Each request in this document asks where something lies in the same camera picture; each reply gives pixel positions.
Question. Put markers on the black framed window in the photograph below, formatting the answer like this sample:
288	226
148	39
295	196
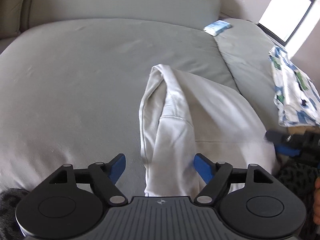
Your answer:
287	10

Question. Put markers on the person's right hand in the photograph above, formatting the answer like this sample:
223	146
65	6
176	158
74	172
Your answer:
317	200

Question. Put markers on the person's spotted grey pants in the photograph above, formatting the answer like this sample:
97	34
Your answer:
297	180

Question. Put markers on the blue green patterned white cloth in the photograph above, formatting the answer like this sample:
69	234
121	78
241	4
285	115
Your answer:
292	92

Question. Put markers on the white shirt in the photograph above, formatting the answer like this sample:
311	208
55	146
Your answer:
212	110

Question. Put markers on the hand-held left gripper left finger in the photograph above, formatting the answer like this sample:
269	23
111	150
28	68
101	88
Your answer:
117	167

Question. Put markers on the grey sofa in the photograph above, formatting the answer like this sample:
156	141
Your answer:
75	80

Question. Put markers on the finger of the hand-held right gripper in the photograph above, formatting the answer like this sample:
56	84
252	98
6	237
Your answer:
286	150

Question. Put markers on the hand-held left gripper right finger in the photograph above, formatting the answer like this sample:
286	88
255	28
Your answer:
203	168

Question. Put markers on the blue white tissue pack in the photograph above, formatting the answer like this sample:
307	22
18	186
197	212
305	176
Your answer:
217	27

